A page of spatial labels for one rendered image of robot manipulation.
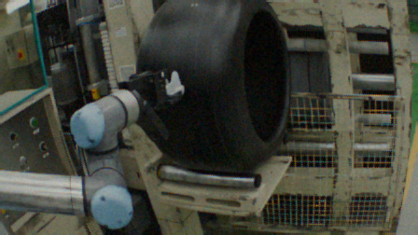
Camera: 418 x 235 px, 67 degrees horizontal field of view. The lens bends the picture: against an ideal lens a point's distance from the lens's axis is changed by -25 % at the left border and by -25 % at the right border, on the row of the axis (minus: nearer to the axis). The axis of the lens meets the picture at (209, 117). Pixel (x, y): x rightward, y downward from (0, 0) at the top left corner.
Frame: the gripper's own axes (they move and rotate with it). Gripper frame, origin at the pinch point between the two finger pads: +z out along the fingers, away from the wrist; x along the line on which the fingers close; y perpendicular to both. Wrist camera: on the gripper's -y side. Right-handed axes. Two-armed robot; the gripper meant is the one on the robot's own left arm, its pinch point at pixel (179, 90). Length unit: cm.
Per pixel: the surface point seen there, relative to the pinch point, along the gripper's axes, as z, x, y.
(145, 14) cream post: 25.6, 26.6, 21.1
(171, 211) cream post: 26, 31, -53
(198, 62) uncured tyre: 2.3, -4.9, 6.0
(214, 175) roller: 17.2, 4.2, -30.4
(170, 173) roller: 16.5, 19.9, -31.0
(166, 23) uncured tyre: 8.3, 6.6, 16.8
